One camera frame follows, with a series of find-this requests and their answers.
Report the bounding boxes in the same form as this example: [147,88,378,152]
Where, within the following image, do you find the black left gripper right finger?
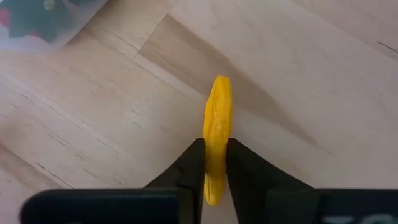
[226,138,398,224]

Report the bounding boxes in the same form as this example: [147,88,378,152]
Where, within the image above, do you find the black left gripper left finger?
[20,138,206,224]

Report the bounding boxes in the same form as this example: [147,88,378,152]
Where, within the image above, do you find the green toy bell pepper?
[9,0,72,44]

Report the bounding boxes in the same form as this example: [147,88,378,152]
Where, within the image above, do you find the clear plastic tupperware container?
[0,0,109,54]

